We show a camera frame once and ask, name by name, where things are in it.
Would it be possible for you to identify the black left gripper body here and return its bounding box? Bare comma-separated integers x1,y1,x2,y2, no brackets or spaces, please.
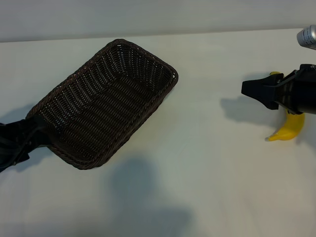
0,120,35,173

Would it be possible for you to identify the dark brown woven basket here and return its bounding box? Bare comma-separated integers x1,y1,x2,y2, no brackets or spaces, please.
25,39,179,170

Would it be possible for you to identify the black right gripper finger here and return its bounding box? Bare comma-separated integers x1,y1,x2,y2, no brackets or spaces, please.
241,73,284,89
241,86,279,111

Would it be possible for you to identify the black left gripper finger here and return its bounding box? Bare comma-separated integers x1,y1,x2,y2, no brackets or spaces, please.
26,116,47,131
32,130,54,150

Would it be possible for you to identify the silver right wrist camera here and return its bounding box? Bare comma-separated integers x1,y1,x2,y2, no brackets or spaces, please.
296,24,316,51

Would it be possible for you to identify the yellow banana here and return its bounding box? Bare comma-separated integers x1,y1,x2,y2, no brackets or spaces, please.
265,71,306,142

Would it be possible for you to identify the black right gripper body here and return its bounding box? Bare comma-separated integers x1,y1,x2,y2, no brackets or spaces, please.
274,63,316,116

